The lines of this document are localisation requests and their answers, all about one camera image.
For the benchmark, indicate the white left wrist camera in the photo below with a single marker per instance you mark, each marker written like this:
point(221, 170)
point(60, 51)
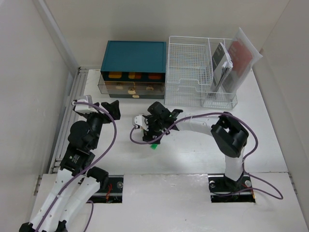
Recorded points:
point(83, 105)

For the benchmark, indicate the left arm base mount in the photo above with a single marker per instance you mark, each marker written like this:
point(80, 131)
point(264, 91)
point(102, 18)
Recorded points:
point(113, 193)

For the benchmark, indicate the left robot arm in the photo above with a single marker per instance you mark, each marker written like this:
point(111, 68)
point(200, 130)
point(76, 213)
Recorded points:
point(77, 178)

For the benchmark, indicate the green cap black highlighter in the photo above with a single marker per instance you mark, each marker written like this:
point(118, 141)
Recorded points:
point(154, 146)

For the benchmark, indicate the teal drawer organizer box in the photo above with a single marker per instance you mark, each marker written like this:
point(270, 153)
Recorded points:
point(134, 61)

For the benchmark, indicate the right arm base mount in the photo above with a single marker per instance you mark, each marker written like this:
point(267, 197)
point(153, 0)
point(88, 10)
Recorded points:
point(224, 190)

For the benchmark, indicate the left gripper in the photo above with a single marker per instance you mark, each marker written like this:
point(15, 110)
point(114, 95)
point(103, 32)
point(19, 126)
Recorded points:
point(114, 107)

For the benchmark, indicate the aluminium rail frame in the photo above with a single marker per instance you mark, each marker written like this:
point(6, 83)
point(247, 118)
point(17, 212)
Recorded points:
point(69, 117)

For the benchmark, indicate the red booklet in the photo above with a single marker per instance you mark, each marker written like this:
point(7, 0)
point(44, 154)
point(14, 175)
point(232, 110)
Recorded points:
point(243, 55)

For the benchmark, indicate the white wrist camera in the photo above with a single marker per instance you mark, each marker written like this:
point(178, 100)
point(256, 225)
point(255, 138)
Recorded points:
point(83, 105)
point(140, 121)

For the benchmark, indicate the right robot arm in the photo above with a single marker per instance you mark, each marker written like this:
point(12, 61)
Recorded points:
point(229, 135)

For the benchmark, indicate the white wire file rack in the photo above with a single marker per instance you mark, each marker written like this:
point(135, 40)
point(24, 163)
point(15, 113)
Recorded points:
point(189, 74)

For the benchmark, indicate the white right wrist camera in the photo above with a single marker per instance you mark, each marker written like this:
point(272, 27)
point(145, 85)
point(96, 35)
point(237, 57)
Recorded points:
point(140, 121)

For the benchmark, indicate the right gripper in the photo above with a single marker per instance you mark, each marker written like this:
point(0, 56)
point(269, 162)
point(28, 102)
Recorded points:
point(148, 135)

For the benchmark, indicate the black spiral notebook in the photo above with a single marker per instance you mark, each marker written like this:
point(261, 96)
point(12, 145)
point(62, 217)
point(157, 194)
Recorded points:
point(222, 66)

